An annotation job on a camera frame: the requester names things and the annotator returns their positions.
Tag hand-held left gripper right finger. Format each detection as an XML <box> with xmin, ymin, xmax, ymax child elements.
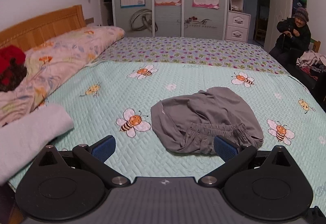
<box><xmin>197</xmin><ymin>135</ymin><xmax>297</xmax><ymax>187</ymax></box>

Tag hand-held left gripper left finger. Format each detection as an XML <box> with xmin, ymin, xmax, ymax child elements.
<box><xmin>32</xmin><ymin>135</ymin><xmax>130</xmax><ymax>187</ymax></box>

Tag grey pants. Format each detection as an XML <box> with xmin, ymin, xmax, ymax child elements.
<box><xmin>151</xmin><ymin>87</ymin><xmax>264</xmax><ymax>155</ymax></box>

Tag pile of clothes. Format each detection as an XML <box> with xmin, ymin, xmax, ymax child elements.
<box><xmin>296</xmin><ymin>51</ymin><xmax>326</xmax><ymax>74</ymax></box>

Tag light grey folded blanket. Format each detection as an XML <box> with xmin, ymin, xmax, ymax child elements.
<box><xmin>0</xmin><ymin>104</ymin><xmax>75</xmax><ymax>186</ymax></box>

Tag floral pillow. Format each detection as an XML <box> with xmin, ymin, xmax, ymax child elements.
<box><xmin>0</xmin><ymin>26</ymin><xmax>126</xmax><ymax>126</ymax></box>

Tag mint quilted bedspread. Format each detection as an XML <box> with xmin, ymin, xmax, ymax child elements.
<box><xmin>93</xmin><ymin>36</ymin><xmax>289</xmax><ymax>75</ymax></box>

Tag white drawer unit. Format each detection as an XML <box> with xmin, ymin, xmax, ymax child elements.
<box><xmin>225</xmin><ymin>10</ymin><xmax>251</xmax><ymax>43</ymax></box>

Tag red and dark clothing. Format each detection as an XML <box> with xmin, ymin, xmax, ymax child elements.
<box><xmin>0</xmin><ymin>45</ymin><xmax>28</xmax><ymax>92</ymax></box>

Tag yellow wooden chair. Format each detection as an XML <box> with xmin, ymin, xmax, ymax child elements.
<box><xmin>308</xmin><ymin>38</ymin><xmax>321</xmax><ymax>53</ymax></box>

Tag wooden headboard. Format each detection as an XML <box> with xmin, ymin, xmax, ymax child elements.
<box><xmin>0</xmin><ymin>5</ymin><xmax>86</xmax><ymax>49</ymax></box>

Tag sliding door wardrobe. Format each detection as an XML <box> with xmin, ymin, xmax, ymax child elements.
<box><xmin>111</xmin><ymin>0</ymin><xmax>230</xmax><ymax>41</ymax></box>

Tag white door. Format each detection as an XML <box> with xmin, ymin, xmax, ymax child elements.
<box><xmin>265</xmin><ymin>0</ymin><xmax>294</xmax><ymax>53</ymax></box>

